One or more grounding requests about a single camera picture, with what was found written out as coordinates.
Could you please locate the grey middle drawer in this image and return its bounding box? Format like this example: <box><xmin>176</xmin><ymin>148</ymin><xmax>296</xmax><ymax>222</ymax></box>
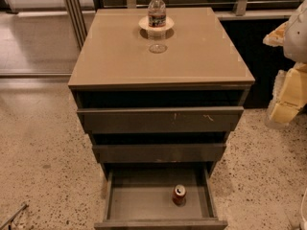
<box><xmin>92</xmin><ymin>143</ymin><xmax>225</xmax><ymax>163</ymax></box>

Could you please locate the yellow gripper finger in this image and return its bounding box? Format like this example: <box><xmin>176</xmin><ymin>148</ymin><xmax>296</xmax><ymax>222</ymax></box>
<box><xmin>263</xmin><ymin>22</ymin><xmax>287</xmax><ymax>47</ymax></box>
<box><xmin>268</xmin><ymin>64</ymin><xmax>307</xmax><ymax>125</ymax></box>

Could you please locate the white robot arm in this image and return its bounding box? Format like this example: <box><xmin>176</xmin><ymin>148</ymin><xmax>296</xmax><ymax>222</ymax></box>
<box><xmin>263</xmin><ymin>0</ymin><xmax>307</xmax><ymax>127</ymax></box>

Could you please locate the grey open bottom drawer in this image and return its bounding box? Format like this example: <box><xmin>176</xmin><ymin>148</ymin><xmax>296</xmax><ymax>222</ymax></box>
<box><xmin>94</xmin><ymin>167</ymin><xmax>227</xmax><ymax>230</ymax></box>

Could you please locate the grey top drawer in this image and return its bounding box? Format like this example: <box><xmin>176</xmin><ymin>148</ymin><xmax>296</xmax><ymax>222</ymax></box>
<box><xmin>77</xmin><ymin>106</ymin><xmax>243</xmax><ymax>134</ymax></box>

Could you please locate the clear plastic water bottle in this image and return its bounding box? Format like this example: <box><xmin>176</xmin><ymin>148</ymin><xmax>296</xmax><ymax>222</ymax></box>
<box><xmin>148</xmin><ymin>0</ymin><xmax>166</xmax><ymax>25</ymax></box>

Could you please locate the grey window frame post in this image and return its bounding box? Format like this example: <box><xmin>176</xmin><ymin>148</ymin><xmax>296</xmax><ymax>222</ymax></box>
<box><xmin>63</xmin><ymin>0</ymin><xmax>87</xmax><ymax>49</ymax></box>

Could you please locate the grey drawer cabinet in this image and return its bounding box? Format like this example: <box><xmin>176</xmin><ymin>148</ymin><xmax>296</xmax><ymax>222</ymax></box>
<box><xmin>68</xmin><ymin>8</ymin><xmax>254</xmax><ymax>171</ymax></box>

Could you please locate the red coke can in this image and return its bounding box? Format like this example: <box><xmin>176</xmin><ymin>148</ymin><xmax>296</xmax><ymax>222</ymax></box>
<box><xmin>172</xmin><ymin>184</ymin><xmax>187</xmax><ymax>205</ymax></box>

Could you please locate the white round plate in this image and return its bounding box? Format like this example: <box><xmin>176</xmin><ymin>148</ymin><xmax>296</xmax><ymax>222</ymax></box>
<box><xmin>138</xmin><ymin>16</ymin><xmax>175</xmax><ymax>32</ymax></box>

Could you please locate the white cable on floor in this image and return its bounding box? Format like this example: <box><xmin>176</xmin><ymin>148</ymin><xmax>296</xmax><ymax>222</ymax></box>
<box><xmin>299</xmin><ymin>189</ymin><xmax>307</xmax><ymax>230</ymax></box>

